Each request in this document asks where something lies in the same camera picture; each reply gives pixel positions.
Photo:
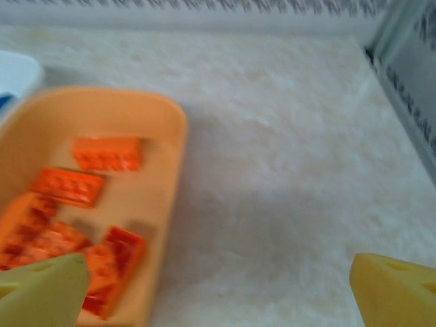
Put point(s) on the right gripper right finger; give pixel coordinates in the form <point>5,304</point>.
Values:
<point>395,293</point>

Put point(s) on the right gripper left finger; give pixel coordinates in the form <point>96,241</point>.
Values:
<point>41,293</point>

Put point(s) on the orange plastic container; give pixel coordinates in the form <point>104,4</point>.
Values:
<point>136,119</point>

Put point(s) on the white plastic container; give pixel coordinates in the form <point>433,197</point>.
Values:
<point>17,75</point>

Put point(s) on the aluminium right side rail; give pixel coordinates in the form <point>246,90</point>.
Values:
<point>398,107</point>

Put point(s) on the aluminium right frame post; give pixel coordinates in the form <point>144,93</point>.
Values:
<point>391,24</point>

